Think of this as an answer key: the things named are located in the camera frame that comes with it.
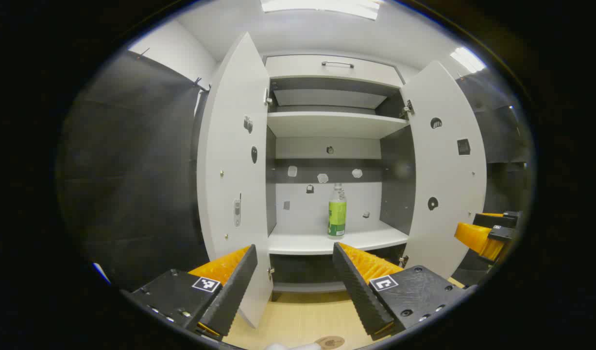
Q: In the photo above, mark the white cabinet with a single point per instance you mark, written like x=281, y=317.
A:
x=312, y=209

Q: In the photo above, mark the white cabinet door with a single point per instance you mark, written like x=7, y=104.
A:
x=448, y=170
x=229, y=146

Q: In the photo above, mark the ceiling light panel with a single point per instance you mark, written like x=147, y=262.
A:
x=468, y=59

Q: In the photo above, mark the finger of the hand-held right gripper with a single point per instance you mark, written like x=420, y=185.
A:
x=477, y=238
x=497, y=219

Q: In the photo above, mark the metal door hinge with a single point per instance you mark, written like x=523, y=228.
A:
x=268, y=96
x=271, y=272
x=404, y=261
x=407, y=108

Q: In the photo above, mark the black backdrop cloth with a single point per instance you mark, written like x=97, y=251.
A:
x=504, y=180
x=132, y=170

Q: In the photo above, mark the round wooden coaster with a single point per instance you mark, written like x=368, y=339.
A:
x=331, y=342

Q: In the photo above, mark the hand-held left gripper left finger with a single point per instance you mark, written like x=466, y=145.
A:
x=234, y=291

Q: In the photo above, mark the green label plastic bottle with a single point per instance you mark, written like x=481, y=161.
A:
x=337, y=216

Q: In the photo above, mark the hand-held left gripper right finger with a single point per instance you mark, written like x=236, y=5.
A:
x=358, y=291

